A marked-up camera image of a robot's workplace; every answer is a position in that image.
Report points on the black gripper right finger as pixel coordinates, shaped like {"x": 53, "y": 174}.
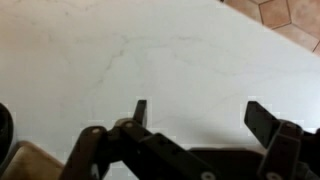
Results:
{"x": 283, "y": 150}

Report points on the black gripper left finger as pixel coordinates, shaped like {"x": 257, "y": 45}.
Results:
{"x": 160, "y": 146}

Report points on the black coffee maker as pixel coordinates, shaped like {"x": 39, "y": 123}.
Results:
{"x": 5, "y": 133}

